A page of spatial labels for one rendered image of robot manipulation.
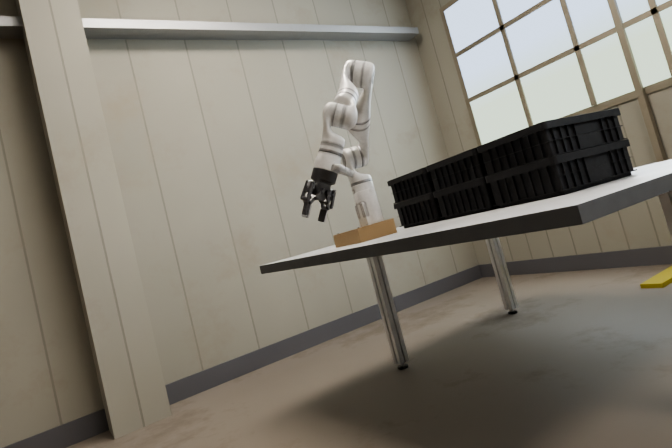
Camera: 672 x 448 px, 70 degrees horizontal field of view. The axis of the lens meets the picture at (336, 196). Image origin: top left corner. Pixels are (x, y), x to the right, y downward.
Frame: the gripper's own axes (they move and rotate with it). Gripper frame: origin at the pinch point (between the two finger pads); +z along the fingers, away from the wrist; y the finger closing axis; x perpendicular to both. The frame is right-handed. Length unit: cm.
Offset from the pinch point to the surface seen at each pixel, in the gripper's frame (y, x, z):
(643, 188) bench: -7, 79, -24
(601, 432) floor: -54, 82, 40
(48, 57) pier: -23, -215, -54
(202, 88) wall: -117, -195, -75
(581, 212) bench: 15, 69, -13
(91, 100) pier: -43, -197, -37
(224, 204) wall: -134, -161, 2
